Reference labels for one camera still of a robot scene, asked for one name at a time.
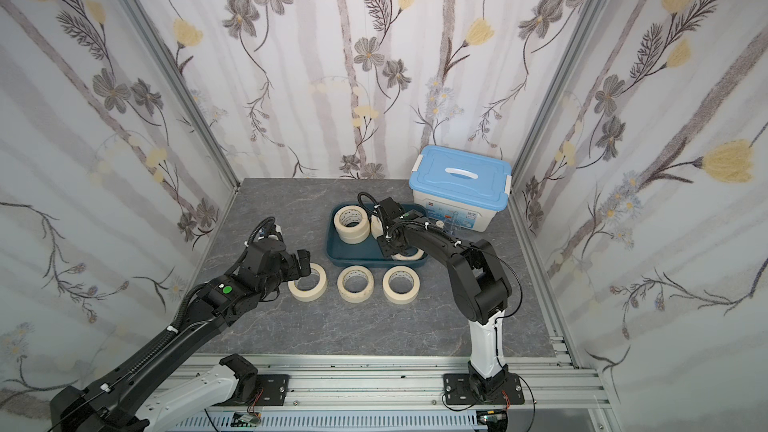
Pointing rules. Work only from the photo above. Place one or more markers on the cream tape roll five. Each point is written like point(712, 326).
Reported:
point(376, 226)

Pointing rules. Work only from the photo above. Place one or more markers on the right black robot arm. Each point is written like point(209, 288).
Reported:
point(481, 283)

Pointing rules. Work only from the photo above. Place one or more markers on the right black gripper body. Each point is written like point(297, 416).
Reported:
point(389, 240)

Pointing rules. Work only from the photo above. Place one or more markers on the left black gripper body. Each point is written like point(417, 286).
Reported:
point(288, 270)

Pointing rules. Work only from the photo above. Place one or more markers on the aluminium rail frame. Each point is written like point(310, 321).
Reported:
point(558, 396)

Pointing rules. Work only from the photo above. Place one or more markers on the small circuit board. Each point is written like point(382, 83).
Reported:
point(245, 419)

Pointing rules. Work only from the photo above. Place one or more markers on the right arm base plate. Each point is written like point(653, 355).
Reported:
point(470, 390)

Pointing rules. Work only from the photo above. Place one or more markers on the cream tape roll one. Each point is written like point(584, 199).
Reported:
point(310, 288)

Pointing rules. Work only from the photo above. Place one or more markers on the cream tape roll four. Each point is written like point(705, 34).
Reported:
point(401, 285)

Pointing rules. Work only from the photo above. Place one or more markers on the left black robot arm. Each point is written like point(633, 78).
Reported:
point(111, 403)

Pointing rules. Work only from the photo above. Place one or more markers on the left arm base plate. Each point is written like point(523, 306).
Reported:
point(260, 390)

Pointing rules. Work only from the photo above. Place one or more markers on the teal plastic storage tray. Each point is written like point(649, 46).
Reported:
point(366, 253)

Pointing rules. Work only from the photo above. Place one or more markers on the white box with blue lid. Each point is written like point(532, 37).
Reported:
point(460, 188)

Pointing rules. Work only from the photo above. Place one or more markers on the cream tape roll three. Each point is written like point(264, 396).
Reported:
point(355, 284)

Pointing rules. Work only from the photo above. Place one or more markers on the cream tape roll two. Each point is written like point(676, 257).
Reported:
point(352, 224)

